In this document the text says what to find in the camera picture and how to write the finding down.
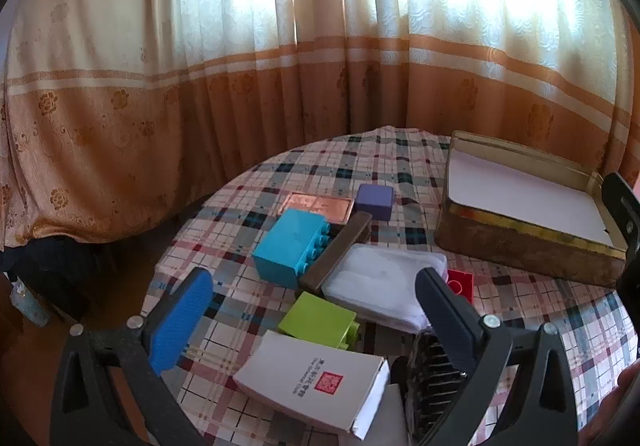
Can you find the blue building block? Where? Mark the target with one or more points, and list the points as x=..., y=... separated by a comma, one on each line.
x=285, y=246

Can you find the brown wooden brush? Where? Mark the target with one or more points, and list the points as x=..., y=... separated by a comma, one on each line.
x=332, y=251

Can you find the black ridged comb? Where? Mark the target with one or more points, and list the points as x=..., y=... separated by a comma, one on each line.
x=430, y=391

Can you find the golden tin box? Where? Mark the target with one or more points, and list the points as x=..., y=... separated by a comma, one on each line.
x=500, y=246

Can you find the purple block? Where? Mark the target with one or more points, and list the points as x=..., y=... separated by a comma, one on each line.
x=372, y=201

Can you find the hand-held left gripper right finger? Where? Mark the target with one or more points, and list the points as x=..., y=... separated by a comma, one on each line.
x=445, y=316

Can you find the dark furniture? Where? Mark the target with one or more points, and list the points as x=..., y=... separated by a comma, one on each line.
x=50, y=271

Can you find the pink metal plate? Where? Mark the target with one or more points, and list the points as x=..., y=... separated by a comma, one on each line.
x=320, y=205

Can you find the white card box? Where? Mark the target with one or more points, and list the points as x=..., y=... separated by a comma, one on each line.
x=310, y=376

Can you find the white paper liner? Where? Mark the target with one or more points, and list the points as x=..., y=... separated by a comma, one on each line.
x=525, y=191

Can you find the cream and orange curtain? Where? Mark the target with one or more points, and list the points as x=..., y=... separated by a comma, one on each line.
x=200, y=76

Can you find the green building block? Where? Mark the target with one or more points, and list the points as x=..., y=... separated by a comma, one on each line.
x=315, y=318

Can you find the red building block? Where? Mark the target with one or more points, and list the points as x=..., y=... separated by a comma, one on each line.
x=460, y=283

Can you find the small plastic bottle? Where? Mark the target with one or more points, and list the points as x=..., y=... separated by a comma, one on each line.
x=27, y=306

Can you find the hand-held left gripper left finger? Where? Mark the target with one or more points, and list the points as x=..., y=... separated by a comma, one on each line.
x=180, y=321

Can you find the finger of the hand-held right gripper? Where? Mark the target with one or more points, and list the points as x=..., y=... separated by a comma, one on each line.
x=622, y=206

